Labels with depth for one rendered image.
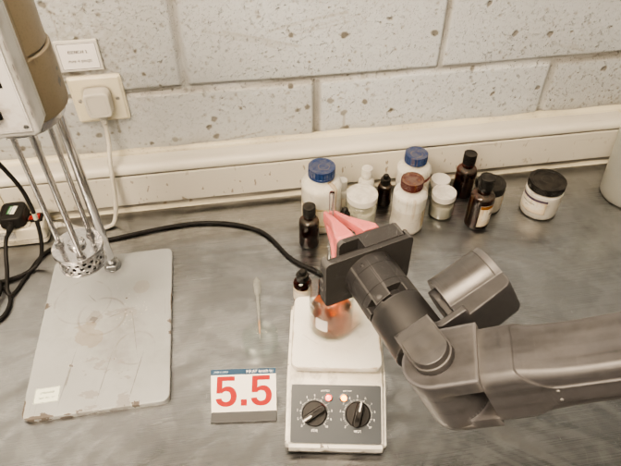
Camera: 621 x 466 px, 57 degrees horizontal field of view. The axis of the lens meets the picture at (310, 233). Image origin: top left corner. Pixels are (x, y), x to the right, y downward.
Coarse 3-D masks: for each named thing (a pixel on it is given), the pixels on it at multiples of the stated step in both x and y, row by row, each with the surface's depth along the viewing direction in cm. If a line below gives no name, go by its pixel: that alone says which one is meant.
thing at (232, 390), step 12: (216, 384) 79; (228, 384) 79; (240, 384) 80; (252, 384) 80; (264, 384) 80; (216, 396) 79; (228, 396) 79; (240, 396) 79; (252, 396) 79; (264, 396) 79
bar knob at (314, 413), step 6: (312, 402) 74; (318, 402) 74; (306, 408) 74; (312, 408) 74; (318, 408) 73; (324, 408) 73; (306, 414) 74; (312, 414) 72; (318, 414) 72; (324, 414) 74; (306, 420) 72; (312, 420) 74; (318, 420) 74; (324, 420) 74
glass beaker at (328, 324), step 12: (312, 276) 75; (312, 288) 76; (312, 300) 73; (312, 312) 75; (324, 312) 73; (336, 312) 73; (348, 312) 74; (312, 324) 76; (324, 324) 74; (336, 324) 74; (348, 324) 76; (324, 336) 76; (336, 336) 76
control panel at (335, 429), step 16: (304, 400) 75; (320, 400) 75; (336, 400) 75; (352, 400) 75; (368, 400) 75; (336, 416) 74; (304, 432) 74; (320, 432) 74; (336, 432) 74; (352, 432) 74; (368, 432) 74
